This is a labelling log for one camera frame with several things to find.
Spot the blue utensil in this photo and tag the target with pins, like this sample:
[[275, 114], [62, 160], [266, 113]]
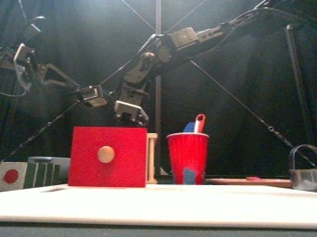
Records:
[[188, 127]]

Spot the vertical metal frame pole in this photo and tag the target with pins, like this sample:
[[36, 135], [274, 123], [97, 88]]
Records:
[[157, 123]]

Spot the green and white striped block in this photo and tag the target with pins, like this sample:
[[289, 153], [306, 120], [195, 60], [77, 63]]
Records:
[[38, 175]]

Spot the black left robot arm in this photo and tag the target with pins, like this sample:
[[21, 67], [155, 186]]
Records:
[[24, 61]]

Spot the white plastic cutting board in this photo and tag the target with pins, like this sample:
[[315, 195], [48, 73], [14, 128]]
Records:
[[164, 206]]

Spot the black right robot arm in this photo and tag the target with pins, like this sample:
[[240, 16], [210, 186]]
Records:
[[186, 38]]

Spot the flat wooden board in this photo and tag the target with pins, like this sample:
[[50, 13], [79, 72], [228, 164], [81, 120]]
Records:
[[247, 182]]

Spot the red box with wooden knob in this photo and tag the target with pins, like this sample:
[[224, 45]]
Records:
[[123, 166]]

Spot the dark slanted frame post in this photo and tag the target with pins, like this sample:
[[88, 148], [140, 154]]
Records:
[[297, 92]]

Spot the small red toy food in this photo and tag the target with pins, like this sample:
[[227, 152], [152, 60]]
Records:
[[254, 178]]

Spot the light wooden frame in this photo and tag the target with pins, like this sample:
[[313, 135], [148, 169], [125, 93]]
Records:
[[152, 160]]

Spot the thin diagonal brace rod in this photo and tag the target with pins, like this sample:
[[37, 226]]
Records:
[[247, 111], [41, 131]]

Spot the white block with red dot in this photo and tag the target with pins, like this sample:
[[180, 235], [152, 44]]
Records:
[[10, 176]]

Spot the red plastic cup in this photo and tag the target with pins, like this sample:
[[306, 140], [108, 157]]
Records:
[[187, 154]]

